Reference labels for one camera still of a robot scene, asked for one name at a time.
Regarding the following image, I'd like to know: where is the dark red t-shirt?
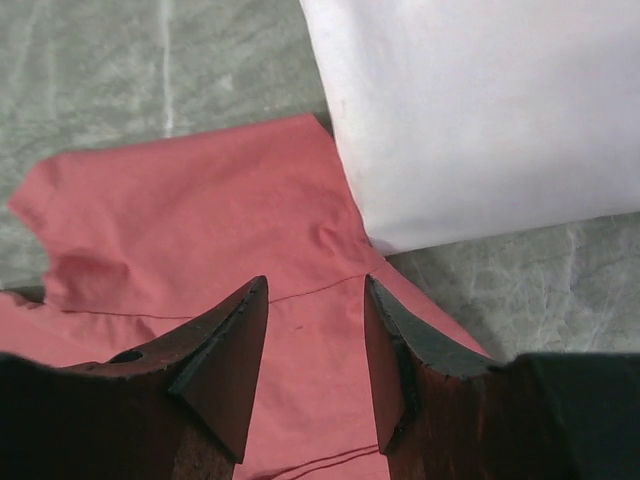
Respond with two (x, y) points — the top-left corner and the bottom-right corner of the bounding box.
(1, 115), (478, 479)

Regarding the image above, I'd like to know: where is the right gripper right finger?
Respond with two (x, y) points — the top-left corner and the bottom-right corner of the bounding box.
(364, 278), (639, 479)

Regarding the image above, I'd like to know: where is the folded white t-shirt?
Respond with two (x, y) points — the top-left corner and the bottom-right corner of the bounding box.
(301, 1), (639, 253)

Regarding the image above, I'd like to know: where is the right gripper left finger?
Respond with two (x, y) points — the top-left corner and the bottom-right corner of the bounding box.
(1, 276), (268, 479)

